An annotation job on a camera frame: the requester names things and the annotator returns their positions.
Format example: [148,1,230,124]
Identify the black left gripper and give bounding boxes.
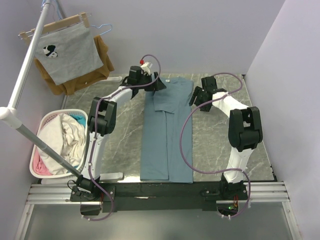
[137,72,167,92]

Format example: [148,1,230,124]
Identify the blue t shirt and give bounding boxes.
[140,76,194,183]

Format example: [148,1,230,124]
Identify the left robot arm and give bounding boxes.
[71,61,166,201]

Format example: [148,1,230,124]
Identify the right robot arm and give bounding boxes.
[189,76,263,200]

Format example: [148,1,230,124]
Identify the brown hanging shirt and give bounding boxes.
[34,35,115,96]

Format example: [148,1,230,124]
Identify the teal garment in basket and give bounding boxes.
[70,114,86,126]

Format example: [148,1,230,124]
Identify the grey panda t shirt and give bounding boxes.
[34,22,103,85]

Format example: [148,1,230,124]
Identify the wooden clip hanger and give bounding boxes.
[18,12,92,45]

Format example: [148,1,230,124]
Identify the white perforated laundry basket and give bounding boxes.
[29,109,88,179]

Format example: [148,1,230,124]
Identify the black mounting beam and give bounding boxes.
[70,181,249,213]

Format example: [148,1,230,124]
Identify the white clothes rack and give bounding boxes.
[0,0,125,186]

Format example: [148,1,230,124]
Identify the pink garment in basket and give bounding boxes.
[32,149,52,176]

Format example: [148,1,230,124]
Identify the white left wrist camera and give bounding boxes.
[139,59,153,75]

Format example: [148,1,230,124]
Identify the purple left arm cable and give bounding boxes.
[84,54,161,223]

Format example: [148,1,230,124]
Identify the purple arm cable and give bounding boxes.
[179,72,252,220]
[84,54,161,223]

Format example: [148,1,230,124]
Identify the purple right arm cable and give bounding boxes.
[179,72,252,220]

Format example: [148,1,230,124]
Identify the aluminium rail frame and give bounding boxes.
[14,182,302,240]

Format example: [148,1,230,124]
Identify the blue wire hanger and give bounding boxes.
[41,0,113,36]

